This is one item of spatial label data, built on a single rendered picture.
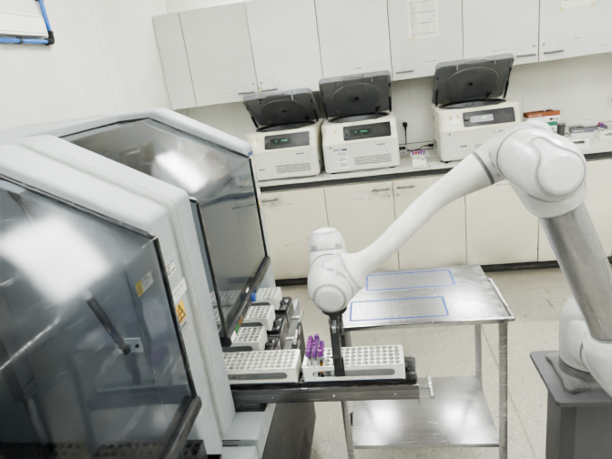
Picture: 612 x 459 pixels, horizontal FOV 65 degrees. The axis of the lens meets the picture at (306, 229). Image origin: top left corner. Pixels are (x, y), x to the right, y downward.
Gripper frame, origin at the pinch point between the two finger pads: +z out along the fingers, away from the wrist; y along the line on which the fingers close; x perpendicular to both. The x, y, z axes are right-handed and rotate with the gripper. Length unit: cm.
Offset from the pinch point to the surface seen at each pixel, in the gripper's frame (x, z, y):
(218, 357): 32.7, -10.5, -12.4
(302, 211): 44, 22, 229
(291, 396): 15.0, 7.9, -6.6
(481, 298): -49, 4, 39
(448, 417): -36, 58, 41
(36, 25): 139, -118, 109
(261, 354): 24.9, -0.6, 3.0
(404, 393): -18.0, 8.0, -6.7
